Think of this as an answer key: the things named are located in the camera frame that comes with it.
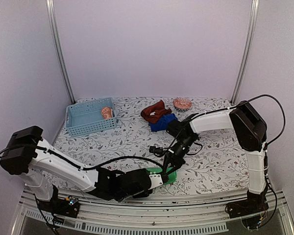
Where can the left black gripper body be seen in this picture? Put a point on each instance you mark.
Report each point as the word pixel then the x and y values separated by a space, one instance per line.
pixel 120 198

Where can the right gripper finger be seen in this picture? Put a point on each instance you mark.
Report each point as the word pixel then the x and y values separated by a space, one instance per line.
pixel 173 167
pixel 166 165

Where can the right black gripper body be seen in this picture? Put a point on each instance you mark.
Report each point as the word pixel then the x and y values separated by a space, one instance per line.
pixel 187 143

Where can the green towel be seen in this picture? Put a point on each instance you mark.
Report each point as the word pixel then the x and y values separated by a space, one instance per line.
pixel 172 176

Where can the orange bunny towel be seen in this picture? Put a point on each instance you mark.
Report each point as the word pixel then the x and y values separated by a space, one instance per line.
pixel 107 112

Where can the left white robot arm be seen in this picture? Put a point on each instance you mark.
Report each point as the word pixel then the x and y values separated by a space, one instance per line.
pixel 28 154

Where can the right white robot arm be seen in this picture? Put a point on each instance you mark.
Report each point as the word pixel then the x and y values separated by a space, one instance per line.
pixel 219 151

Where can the blue towel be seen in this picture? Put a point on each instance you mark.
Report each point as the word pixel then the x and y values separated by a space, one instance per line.
pixel 162 123

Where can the dark red towel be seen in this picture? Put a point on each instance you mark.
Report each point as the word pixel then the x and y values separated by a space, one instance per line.
pixel 153 113

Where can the red patterned bowl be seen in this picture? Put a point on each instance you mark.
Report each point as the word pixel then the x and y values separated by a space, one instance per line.
pixel 182 104

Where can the light blue plastic basket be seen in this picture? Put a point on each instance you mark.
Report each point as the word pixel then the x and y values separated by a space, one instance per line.
pixel 86 117

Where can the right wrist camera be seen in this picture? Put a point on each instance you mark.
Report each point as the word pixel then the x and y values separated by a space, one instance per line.
pixel 158 151

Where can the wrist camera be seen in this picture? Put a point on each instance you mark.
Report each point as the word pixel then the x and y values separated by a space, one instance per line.
pixel 157 180
pixel 158 151

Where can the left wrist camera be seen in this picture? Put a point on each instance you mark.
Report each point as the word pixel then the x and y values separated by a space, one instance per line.
pixel 157 180

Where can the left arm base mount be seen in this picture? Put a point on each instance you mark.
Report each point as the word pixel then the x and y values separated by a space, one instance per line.
pixel 68 206

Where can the front aluminium rail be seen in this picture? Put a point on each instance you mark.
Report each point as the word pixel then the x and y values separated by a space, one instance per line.
pixel 174 215

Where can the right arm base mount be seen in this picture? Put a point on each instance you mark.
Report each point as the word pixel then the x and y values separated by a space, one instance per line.
pixel 254 204

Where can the right aluminium frame post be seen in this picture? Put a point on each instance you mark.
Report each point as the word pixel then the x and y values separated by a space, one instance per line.
pixel 246 51

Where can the aluminium frame post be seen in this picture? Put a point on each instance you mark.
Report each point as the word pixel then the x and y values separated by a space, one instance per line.
pixel 58 49
pixel 246 51

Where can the left aluminium frame post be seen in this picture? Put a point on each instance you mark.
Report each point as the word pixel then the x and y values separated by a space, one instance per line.
pixel 58 49

